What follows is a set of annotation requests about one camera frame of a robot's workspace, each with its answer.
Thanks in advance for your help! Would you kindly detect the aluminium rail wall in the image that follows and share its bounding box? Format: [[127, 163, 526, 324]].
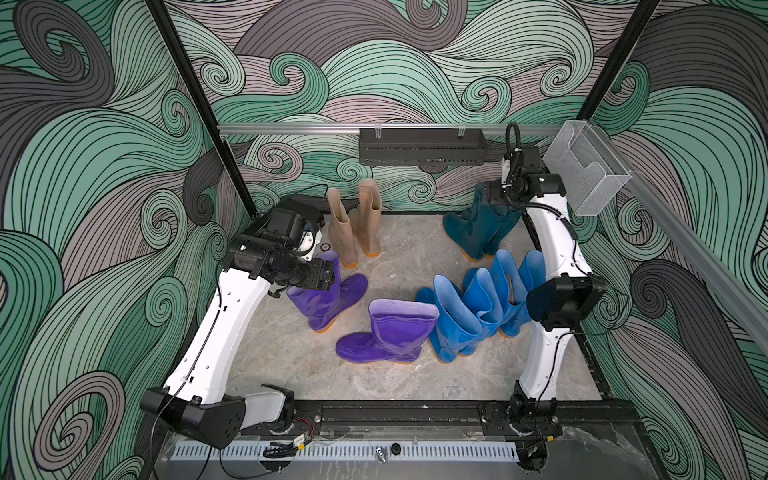
[[587, 121, 767, 354], [217, 122, 565, 138]]

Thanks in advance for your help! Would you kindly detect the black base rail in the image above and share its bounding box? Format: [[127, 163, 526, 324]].
[[161, 398, 643, 436]]

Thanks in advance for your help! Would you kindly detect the black wall shelf tray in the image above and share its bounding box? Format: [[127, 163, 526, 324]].
[[358, 127, 488, 167]]

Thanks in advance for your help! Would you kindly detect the white slotted cable duct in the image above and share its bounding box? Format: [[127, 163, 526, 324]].
[[170, 440, 519, 463]]

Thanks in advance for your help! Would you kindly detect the teal boot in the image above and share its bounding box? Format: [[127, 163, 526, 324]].
[[442, 182, 507, 262], [483, 205, 522, 257]]

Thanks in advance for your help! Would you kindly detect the beige boot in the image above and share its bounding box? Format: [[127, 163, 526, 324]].
[[349, 179, 383, 258], [327, 187, 358, 269]]

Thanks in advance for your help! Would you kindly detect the aluminium rail right wall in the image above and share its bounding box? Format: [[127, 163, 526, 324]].
[[587, 121, 767, 354]]

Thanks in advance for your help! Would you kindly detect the blue boot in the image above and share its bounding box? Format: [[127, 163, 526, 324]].
[[459, 267, 504, 356], [415, 275, 482, 363], [491, 249, 531, 338], [518, 250, 546, 292]]

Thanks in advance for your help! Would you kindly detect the black case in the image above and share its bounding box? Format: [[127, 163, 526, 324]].
[[245, 198, 324, 247]]

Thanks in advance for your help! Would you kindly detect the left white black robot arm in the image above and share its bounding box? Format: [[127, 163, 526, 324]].
[[140, 199, 336, 450]]

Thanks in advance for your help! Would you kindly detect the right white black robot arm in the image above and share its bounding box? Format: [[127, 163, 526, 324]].
[[491, 122, 606, 442]]

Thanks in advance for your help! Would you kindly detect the purple boot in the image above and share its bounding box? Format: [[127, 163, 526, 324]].
[[335, 299, 439, 364], [287, 251, 368, 333]]

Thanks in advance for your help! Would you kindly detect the aluminium rail back wall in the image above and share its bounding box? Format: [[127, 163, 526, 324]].
[[217, 122, 565, 138]]

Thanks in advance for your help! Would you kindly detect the white mesh wall basket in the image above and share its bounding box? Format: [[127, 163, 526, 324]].
[[543, 120, 631, 217]]

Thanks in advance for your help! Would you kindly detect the blue boot front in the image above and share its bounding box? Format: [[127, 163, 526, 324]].
[[459, 267, 504, 356]]

